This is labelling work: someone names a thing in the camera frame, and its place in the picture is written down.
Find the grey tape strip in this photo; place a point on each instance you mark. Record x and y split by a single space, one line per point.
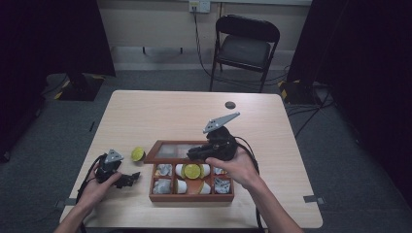
313 199
64 203

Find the person's left hand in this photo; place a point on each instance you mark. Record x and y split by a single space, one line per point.
94 192

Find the lime half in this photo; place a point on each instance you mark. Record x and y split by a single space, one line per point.
192 171
137 154

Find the person's right hand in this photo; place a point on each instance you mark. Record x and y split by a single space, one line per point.
241 170

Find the black folding chair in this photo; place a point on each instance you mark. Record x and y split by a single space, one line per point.
244 48

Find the wooden compartment box with lid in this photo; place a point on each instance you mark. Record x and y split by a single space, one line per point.
191 197

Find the white wall socket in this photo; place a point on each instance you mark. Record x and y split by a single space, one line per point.
199 6

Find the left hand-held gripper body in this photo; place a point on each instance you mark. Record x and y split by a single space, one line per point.
108 166

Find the black stand base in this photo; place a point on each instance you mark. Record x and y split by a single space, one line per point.
81 87
296 92

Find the white cup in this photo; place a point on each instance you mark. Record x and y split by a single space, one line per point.
181 186
205 188
206 170
179 171

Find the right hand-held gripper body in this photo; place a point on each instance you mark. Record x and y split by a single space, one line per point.
223 145

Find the small black floor marker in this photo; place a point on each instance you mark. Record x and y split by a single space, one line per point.
92 126

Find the crumpled white paper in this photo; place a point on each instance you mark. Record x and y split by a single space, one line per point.
164 170
222 186
218 171
162 186

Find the black curtain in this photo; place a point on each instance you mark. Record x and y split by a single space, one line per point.
366 64
39 48

